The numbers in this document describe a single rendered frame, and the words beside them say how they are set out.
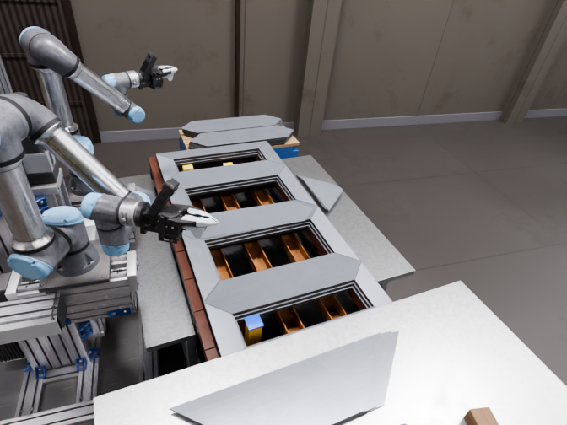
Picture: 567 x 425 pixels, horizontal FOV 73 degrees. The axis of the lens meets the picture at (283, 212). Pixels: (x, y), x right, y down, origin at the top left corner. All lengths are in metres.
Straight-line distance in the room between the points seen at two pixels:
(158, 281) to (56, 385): 0.72
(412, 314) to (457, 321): 0.16
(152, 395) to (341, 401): 0.51
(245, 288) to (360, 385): 0.66
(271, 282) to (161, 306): 0.51
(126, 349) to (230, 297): 0.88
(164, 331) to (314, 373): 0.78
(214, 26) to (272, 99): 1.00
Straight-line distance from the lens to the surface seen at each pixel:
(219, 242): 1.88
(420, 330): 1.42
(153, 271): 2.00
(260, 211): 2.04
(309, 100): 4.60
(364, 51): 4.88
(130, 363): 2.28
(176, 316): 1.81
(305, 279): 1.71
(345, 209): 2.33
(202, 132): 2.82
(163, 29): 4.23
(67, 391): 2.29
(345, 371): 1.23
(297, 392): 1.17
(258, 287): 1.65
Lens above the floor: 2.11
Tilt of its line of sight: 38 degrees down
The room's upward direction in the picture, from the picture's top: 6 degrees clockwise
